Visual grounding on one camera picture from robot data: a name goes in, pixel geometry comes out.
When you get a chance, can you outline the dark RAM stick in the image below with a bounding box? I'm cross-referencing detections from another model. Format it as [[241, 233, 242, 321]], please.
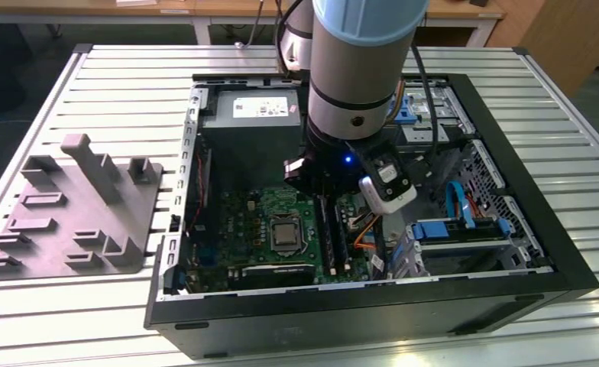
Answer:
[[332, 200, 355, 271]]

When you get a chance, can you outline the grey power supply unit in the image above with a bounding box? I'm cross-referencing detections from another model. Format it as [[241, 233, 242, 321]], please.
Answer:
[[197, 88, 310, 192]]

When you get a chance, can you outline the silver CPU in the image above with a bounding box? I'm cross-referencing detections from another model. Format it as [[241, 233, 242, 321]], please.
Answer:
[[271, 222, 303, 248]]

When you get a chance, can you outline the green motherboard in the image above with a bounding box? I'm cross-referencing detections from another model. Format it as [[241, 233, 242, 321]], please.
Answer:
[[179, 185, 376, 294]]

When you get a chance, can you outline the silver drive cage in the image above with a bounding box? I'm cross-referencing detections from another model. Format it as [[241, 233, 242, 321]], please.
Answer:
[[384, 78, 478, 165]]

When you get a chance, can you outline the blue drive latch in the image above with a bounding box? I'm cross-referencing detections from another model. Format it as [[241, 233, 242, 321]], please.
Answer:
[[388, 95, 416, 125]]

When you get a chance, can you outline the hard disk in blue carrier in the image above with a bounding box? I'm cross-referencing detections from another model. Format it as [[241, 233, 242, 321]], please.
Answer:
[[408, 216, 512, 243]]

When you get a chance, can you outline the black graphics card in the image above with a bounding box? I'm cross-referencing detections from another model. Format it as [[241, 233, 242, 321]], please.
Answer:
[[226, 261, 316, 291]]

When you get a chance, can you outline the silver disk bay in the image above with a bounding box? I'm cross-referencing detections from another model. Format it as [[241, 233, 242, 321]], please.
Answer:
[[390, 225, 555, 278]]

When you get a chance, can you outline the black open PC case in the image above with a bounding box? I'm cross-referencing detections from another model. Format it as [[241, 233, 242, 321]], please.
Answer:
[[142, 72, 599, 360]]

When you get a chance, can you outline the grey parts rack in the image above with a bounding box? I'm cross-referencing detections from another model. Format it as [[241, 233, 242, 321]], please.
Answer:
[[0, 132, 167, 283]]

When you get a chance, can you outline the wooden cabinet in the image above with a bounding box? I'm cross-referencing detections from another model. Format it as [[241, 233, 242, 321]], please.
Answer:
[[482, 0, 599, 97]]

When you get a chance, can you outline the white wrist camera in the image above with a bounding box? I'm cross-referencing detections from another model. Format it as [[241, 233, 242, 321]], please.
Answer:
[[358, 162, 419, 216]]

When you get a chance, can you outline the black camera cable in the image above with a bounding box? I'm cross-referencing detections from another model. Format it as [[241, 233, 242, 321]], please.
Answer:
[[408, 44, 442, 180]]

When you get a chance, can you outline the blue flat data wire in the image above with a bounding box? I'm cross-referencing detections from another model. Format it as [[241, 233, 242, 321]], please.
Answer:
[[444, 181, 479, 229]]

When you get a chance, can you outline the black cable silver plug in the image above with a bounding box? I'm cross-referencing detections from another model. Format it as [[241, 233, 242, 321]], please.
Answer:
[[233, 0, 267, 50]]

